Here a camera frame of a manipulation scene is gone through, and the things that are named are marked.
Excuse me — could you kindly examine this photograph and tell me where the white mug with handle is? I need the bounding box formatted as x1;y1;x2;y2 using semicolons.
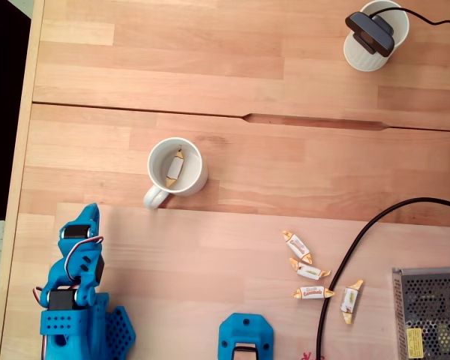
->
142;136;209;210

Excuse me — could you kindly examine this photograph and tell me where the white caramel candy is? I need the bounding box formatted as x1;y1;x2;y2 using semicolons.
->
339;279;365;326
292;285;336;300
282;229;314;266
288;257;332;281
164;148;185;188

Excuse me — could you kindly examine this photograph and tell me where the white ribbed cup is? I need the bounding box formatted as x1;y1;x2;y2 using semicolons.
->
343;0;410;72

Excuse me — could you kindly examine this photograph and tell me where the black webcam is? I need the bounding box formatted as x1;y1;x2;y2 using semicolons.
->
344;11;395;58

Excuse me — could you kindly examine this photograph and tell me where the wooden base board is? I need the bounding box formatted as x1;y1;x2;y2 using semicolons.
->
46;202;450;360

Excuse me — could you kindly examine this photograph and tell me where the metal mesh power supply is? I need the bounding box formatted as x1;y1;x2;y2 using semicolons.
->
391;265;450;360

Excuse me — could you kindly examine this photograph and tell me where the blue post base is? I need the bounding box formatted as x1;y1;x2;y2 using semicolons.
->
217;312;276;360

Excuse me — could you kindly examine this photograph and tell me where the wooden camera post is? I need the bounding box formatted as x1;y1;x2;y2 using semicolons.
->
232;342;259;360

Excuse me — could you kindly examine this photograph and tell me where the thick black power cable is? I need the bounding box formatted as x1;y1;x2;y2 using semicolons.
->
316;197;450;360

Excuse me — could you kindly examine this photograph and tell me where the thin black webcam cable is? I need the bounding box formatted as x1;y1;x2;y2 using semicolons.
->
370;6;450;43

